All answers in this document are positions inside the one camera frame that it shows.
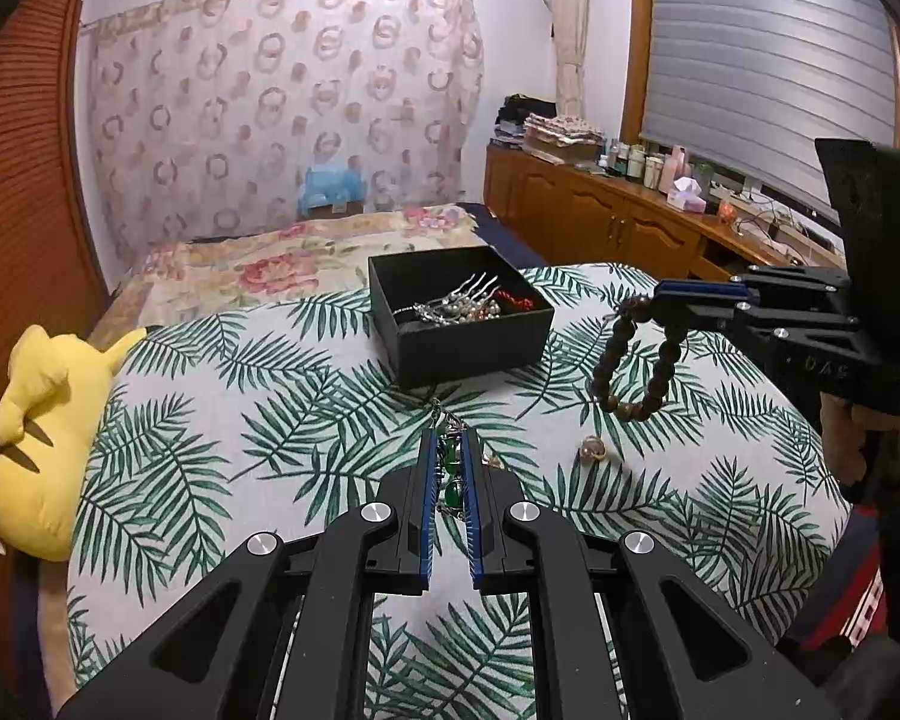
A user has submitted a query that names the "tangle of cables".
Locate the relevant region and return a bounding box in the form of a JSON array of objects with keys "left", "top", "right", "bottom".
[{"left": 718, "top": 191, "right": 847, "bottom": 269}]

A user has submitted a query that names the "silver rhinestone hair comb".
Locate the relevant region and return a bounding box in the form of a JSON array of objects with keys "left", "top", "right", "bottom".
[{"left": 392, "top": 273, "right": 508, "bottom": 328}]

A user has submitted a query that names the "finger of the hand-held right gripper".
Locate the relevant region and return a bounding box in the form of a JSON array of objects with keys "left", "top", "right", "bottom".
[
  {"left": 655, "top": 265, "right": 856, "bottom": 314},
  {"left": 666, "top": 300, "right": 862, "bottom": 367}
]

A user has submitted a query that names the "person's right hand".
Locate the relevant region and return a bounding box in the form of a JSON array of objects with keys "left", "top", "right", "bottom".
[{"left": 819, "top": 393, "right": 875, "bottom": 505}]

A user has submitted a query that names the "wooden sideboard cabinet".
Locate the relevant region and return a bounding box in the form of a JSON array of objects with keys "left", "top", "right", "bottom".
[{"left": 483, "top": 141, "right": 845, "bottom": 287}]

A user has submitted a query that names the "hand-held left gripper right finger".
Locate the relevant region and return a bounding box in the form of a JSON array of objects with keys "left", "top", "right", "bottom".
[{"left": 460, "top": 427, "right": 842, "bottom": 720}]

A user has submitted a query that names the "black jewelry box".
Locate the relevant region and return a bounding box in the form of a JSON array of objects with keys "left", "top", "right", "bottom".
[{"left": 367, "top": 243, "right": 557, "bottom": 392}]

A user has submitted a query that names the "white pearl bracelet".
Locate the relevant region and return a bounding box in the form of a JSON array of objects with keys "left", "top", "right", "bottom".
[{"left": 446, "top": 298, "right": 500, "bottom": 322}]

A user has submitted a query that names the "green bead necklace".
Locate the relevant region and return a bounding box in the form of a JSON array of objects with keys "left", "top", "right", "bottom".
[{"left": 426, "top": 396, "right": 505, "bottom": 520}]

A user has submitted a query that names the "stack of floral folded cloths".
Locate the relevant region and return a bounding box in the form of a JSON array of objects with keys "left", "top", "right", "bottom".
[{"left": 523, "top": 113, "right": 602, "bottom": 164}]

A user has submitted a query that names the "dark wooden bead bracelet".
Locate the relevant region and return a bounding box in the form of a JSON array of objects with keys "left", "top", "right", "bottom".
[{"left": 590, "top": 295, "right": 692, "bottom": 422}]

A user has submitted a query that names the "cream lace curtain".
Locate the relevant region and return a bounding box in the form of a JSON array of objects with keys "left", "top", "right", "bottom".
[{"left": 550, "top": 0, "right": 595, "bottom": 119}]

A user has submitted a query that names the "red and black garment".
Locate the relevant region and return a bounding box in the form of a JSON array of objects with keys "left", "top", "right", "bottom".
[{"left": 793, "top": 506, "right": 890, "bottom": 655}]

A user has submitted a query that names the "light blue bag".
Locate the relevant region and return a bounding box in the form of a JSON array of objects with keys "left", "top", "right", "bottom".
[{"left": 295, "top": 160, "right": 370, "bottom": 223}]

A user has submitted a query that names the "row of cosmetic bottles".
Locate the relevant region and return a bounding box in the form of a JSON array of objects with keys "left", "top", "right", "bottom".
[{"left": 598, "top": 136, "right": 715, "bottom": 194}]

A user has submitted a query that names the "floral bed blanket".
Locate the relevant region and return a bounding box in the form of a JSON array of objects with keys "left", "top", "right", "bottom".
[{"left": 88, "top": 202, "right": 497, "bottom": 340}]

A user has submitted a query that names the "wooden louvre wardrobe door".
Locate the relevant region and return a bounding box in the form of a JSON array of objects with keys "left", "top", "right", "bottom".
[{"left": 0, "top": 0, "right": 113, "bottom": 691}]

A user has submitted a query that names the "circle pattern curtain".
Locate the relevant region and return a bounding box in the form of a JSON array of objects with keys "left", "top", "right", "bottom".
[{"left": 78, "top": 0, "right": 486, "bottom": 265}]

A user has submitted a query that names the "grey window blind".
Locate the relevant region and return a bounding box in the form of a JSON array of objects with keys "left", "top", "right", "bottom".
[{"left": 636, "top": 0, "right": 900, "bottom": 220}]

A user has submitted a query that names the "pile of dark clothes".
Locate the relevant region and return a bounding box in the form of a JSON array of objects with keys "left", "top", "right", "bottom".
[{"left": 493, "top": 94, "right": 557, "bottom": 149}]

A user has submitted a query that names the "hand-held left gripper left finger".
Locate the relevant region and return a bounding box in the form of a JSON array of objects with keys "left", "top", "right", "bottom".
[{"left": 55, "top": 427, "right": 441, "bottom": 720}]

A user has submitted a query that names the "dark blue bed sheet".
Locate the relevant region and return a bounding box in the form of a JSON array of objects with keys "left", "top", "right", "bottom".
[{"left": 456, "top": 200, "right": 550, "bottom": 271}]

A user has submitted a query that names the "green leaf print cloth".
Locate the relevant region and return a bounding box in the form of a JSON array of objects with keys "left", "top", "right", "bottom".
[{"left": 66, "top": 261, "right": 854, "bottom": 720}]

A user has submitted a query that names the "pink tissue box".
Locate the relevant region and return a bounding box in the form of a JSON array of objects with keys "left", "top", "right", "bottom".
[{"left": 665, "top": 175, "right": 711, "bottom": 212}]

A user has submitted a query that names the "yellow plush toy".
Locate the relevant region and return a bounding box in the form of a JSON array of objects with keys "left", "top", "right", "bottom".
[{"left": 0, "top": 323, "right": 149, "bottom": 563}]

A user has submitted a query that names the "red cord bracelet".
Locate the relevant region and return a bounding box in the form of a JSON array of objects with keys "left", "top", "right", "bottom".
[{"left": 490, "top": 285, "right": 535, "bottom": 314}]

